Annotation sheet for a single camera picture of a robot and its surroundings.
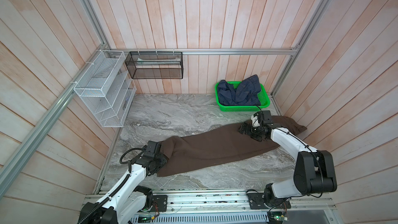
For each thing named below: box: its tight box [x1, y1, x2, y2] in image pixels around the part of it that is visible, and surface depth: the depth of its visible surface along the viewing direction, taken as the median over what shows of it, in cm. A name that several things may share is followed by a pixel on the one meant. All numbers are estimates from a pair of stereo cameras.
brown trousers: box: [156, 116, 308, 177], surface depth 92 cm
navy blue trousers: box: [217, 74, 262, 106], surface depth 113 cm
